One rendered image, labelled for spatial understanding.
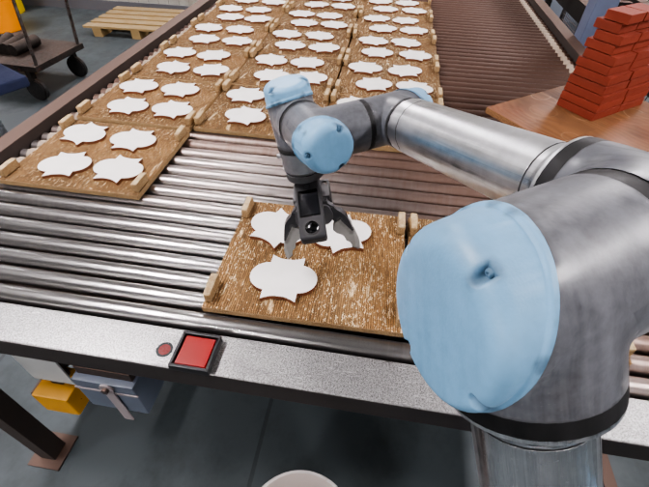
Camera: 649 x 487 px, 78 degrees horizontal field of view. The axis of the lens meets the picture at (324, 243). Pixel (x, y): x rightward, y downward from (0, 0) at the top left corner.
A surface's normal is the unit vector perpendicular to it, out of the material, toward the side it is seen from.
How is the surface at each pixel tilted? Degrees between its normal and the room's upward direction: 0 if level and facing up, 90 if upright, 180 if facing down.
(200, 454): 0
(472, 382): 86
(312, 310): 0
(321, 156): 82
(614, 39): 90
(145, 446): 0
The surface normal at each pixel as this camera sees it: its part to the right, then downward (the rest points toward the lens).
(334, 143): 0.38, 0.55
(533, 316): 0.21, -0.05
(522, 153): -0.65, -0.49
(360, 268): 0.02, -0.71
